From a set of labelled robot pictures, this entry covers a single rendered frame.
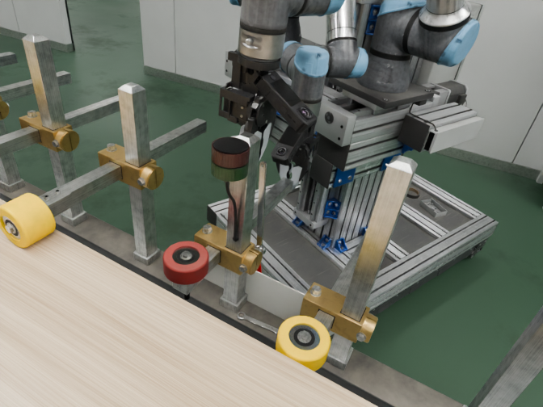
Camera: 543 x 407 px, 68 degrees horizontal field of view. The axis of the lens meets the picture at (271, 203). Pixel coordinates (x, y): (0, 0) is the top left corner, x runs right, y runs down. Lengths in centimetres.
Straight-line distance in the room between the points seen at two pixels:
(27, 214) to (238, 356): 41
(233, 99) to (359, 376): 57
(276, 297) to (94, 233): 51
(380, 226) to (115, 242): 70
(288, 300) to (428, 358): 112
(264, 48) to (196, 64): 334
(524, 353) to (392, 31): 82
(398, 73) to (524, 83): 221
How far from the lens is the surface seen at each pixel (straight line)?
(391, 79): 123
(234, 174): 63
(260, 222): 82
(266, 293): 89
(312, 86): 94
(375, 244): 65
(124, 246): 108
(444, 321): 207
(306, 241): 188
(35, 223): 78
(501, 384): 78
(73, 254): 78
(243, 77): 73
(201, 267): 72
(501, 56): 332
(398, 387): 89
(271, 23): 67
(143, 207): 92
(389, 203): 60
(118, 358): 62
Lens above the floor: 141
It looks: 35 degrees down
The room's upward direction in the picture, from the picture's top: 8 degrees clockwise
